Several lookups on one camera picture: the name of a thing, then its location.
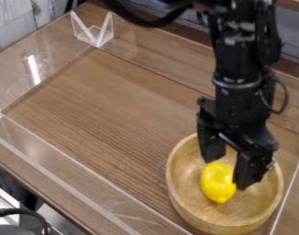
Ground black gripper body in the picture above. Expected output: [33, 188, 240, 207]
[197, 97, 277, 153]

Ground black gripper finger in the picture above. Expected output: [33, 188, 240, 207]
[232, 151, 275, 190]
[197, 124, 225, 162]

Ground yellow lemon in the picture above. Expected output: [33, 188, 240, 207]
[200, 161, 236, 204]

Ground brown wooden bowl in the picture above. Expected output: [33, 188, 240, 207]
[165, 133, 284, 235]

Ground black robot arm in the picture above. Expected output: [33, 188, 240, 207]
[103, 0, 284, 190]

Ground clear acrylic tray wall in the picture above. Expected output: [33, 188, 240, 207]
[0, 3, 299, 235]

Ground clear acrylic corner bracket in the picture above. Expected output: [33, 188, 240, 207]
[69, 11, 113, 48]

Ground black cable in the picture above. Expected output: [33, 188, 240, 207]
[0, 207, 52, 235]

